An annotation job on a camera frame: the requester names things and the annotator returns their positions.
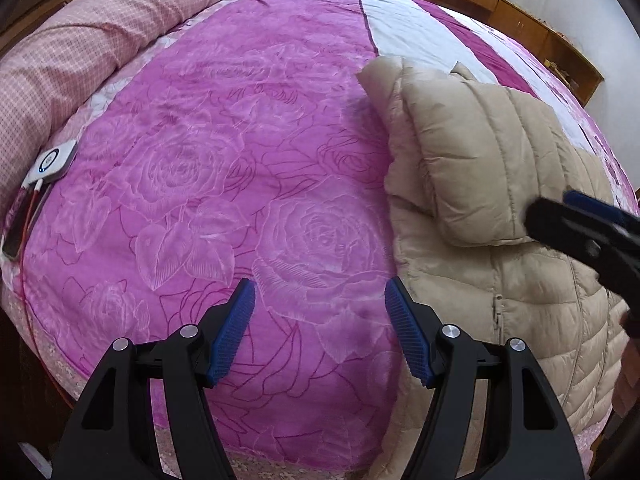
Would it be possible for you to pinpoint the beige puffer jacket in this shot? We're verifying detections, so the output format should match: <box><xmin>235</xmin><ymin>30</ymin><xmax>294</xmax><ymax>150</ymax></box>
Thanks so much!
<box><xmin>354</xmin><ymin>55</ymin><xmax>632</xmax><ymax>480</ymax></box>

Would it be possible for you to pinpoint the person right hand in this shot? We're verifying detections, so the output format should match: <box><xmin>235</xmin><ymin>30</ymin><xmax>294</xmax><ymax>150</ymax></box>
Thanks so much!
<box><xmin>612</xmin><ymin>338</ymin><xmax>640</xmax><ymax>417</ymax></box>

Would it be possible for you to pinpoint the white blanket controller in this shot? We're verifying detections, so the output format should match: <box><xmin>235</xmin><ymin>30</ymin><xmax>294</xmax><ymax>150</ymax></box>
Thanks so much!
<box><xmin>22</xmin><ymin>140</ymin><xmax>78</xmax><ymax>188</ymax></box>

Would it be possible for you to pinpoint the purple floral bedspread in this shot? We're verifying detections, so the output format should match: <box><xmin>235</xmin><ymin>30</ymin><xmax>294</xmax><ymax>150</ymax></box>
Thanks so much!
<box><xmin>2</xmin><ymin>0</ymin><xmax>634</xmax><ymax>479</ymax></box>

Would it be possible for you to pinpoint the pink rolled quilt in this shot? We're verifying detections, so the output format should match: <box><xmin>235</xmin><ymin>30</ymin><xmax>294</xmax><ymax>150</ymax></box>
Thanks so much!
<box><xmin>1</xmin><ymin>0</ymin><xmax>221</xmax><ymax>208</ymax></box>

